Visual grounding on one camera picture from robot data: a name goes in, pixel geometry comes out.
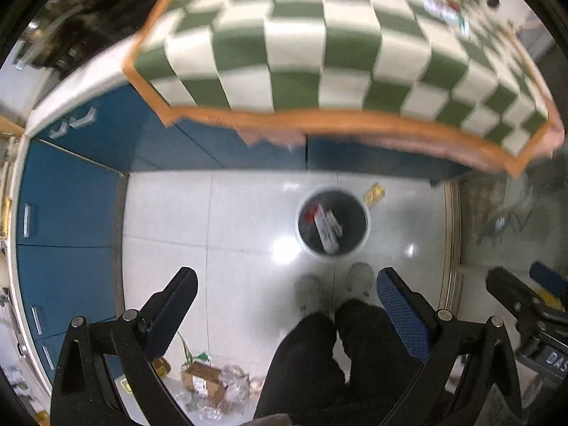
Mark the red wrapper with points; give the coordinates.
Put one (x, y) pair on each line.
(310, 214)

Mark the green white checkered tablecloth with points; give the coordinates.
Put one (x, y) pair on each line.
(293, 31)

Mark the white paper packet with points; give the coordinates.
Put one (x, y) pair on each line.
(329, 230)

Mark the white red packet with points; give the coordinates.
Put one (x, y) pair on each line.
(438, 5)

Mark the black pants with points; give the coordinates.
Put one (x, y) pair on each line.
(306, 364)

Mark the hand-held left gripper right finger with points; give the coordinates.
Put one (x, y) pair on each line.
(401, 315)

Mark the pile of clear plastic wrappers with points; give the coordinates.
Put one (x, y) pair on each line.
(235, 386)

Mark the yellow wrapper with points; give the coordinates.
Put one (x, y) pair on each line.
(374, 195)

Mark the dark cluttered shelf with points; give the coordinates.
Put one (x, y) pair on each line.
(84, 17)

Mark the brown cardboard box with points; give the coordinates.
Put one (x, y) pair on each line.
(202, 380)

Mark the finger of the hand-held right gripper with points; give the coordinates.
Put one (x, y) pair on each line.
(510, 288)
(550, 277)

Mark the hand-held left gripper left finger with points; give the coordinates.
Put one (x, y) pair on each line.
(171, 315)

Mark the blue cabinet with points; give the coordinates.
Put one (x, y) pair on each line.
(66, 195)

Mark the white trash bin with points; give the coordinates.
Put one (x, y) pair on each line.
(353, 248)

